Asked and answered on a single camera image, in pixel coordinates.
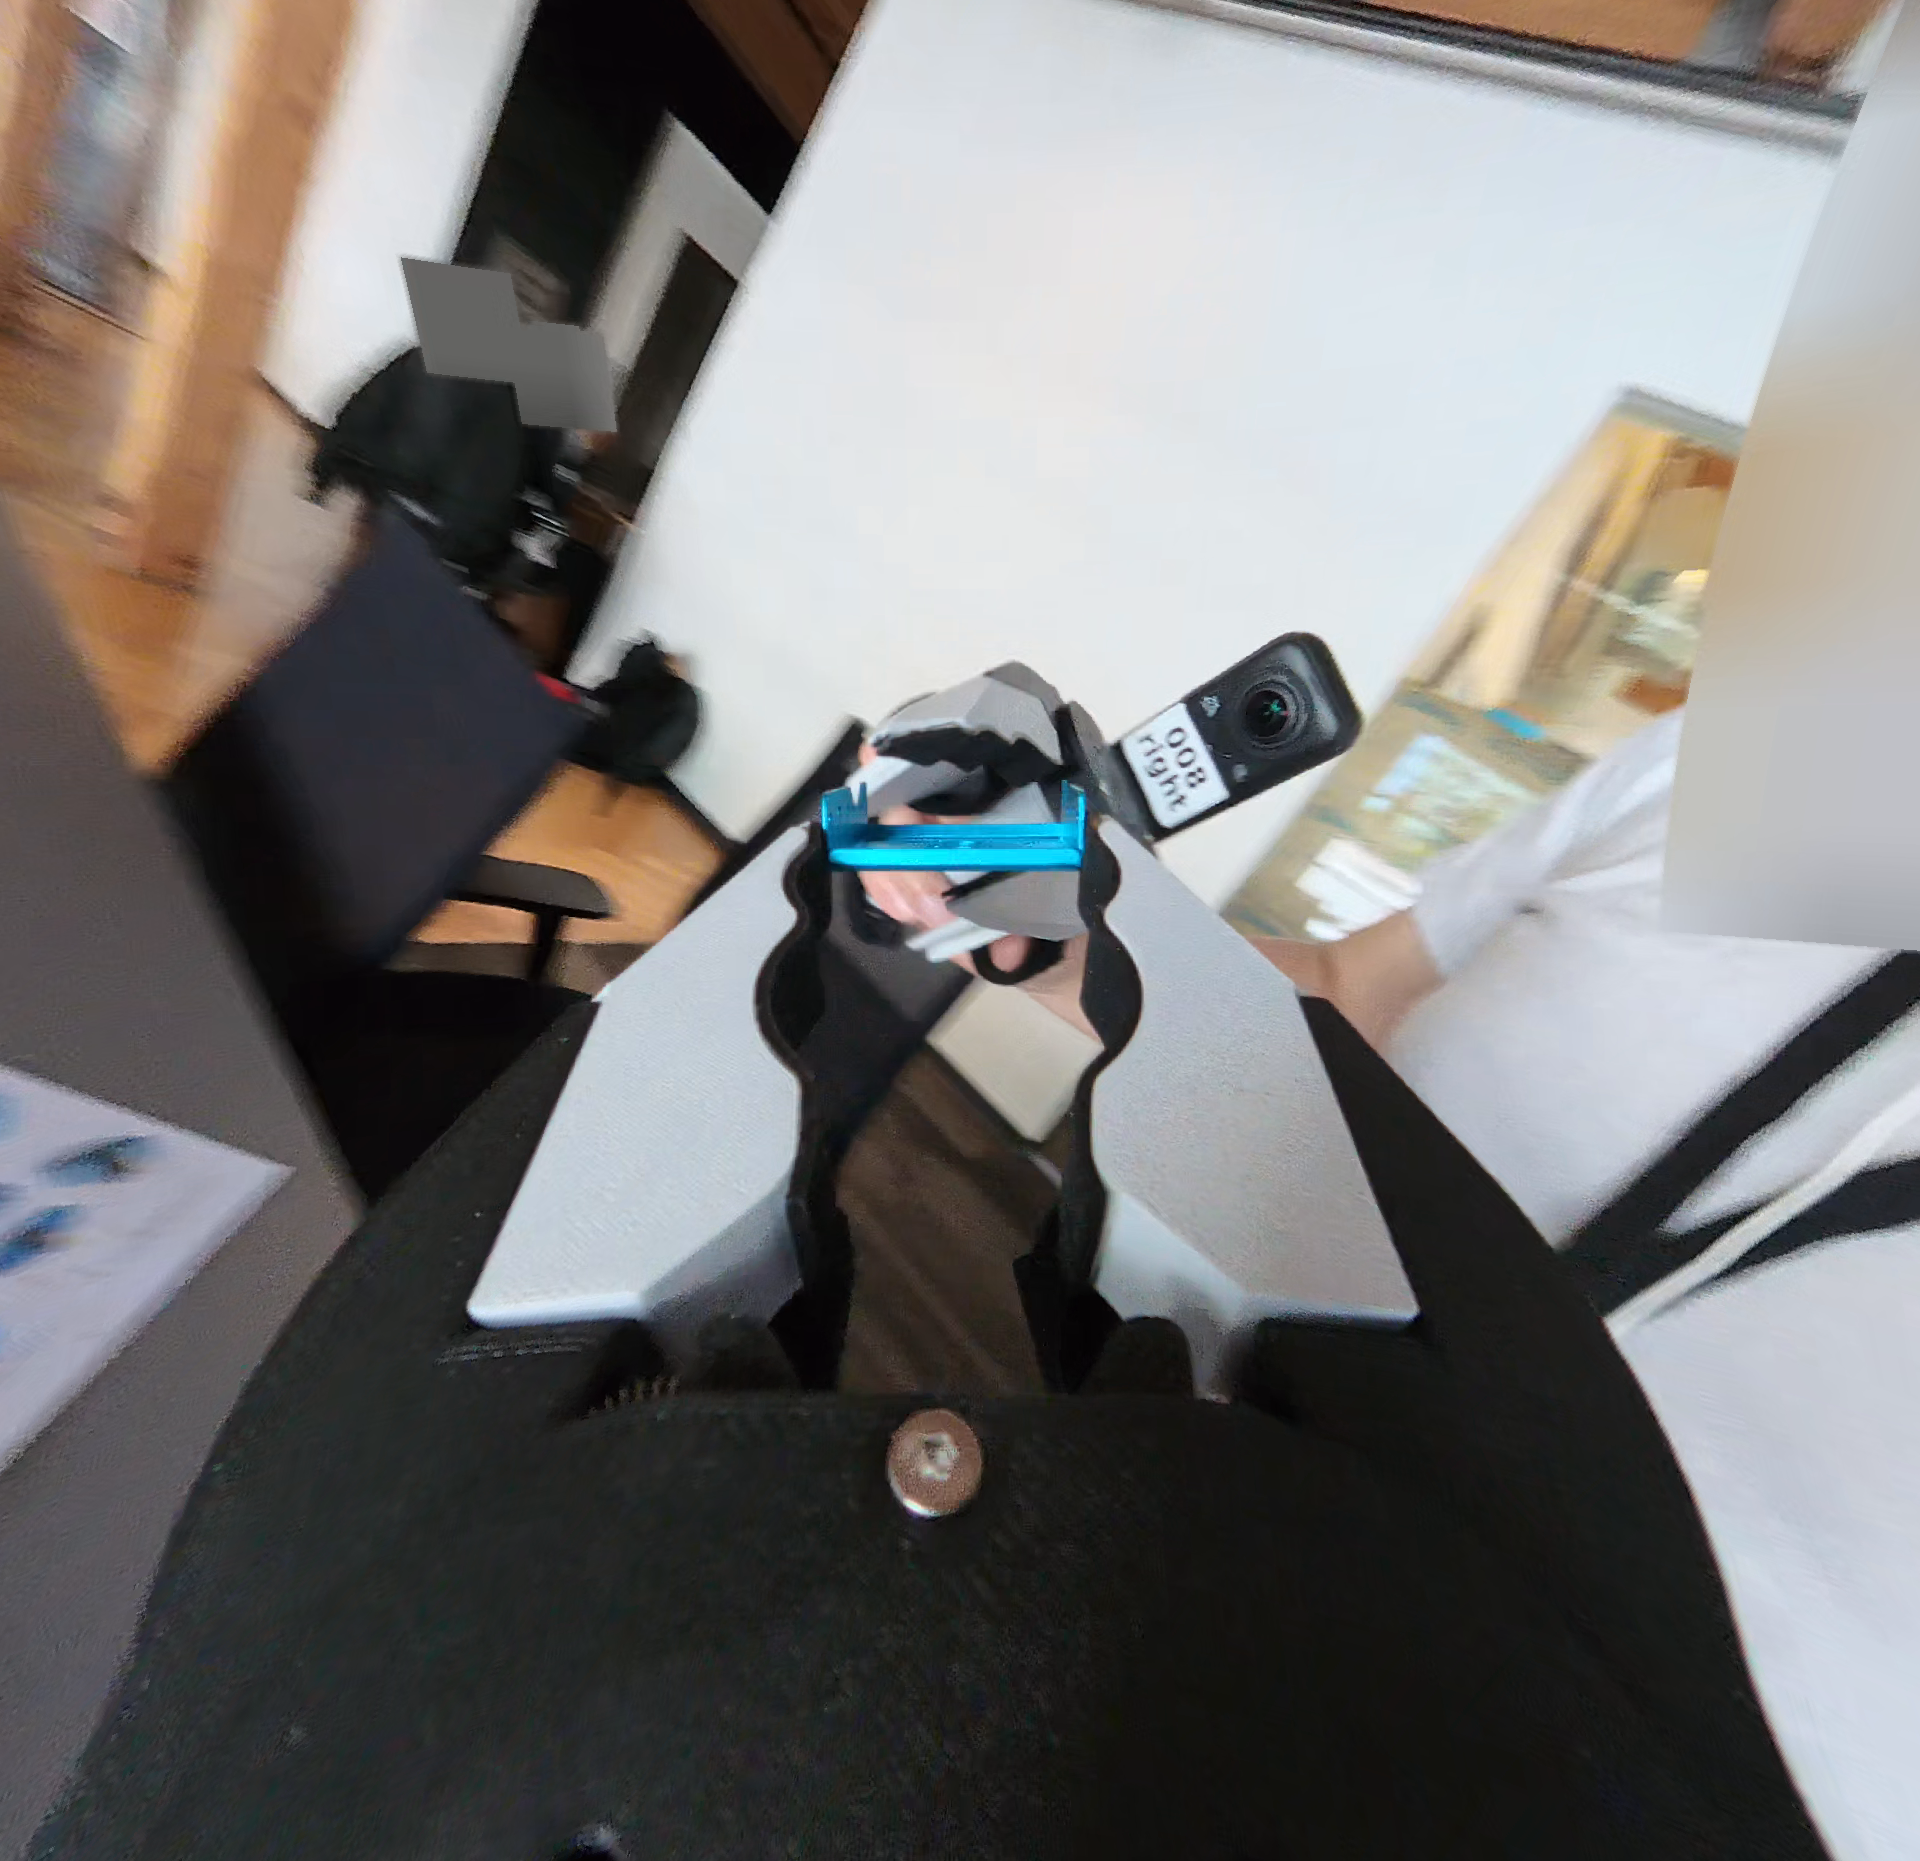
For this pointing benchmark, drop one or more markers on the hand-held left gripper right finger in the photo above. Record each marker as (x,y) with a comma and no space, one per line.
(1244,1141)

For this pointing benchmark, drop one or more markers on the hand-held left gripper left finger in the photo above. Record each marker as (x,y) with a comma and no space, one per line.
(645,1141)

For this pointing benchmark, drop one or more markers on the blue metal bracket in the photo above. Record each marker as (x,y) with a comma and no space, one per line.
(960,844)

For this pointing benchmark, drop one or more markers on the white printed instruction sheet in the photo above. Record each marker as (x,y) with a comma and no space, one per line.
(104,1261)

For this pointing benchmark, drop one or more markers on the black office chair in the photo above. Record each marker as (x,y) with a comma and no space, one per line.
(361,721)

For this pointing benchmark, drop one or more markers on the black bag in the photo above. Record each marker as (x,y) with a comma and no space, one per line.
(645,713)

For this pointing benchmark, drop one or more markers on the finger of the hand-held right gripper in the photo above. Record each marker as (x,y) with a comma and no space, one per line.
(974,721)
(1021,905)

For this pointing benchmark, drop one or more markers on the person's right hand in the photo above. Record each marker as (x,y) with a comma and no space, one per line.
(915,892)

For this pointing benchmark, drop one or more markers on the person's right forearm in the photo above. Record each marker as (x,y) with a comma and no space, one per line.
(1350,983)

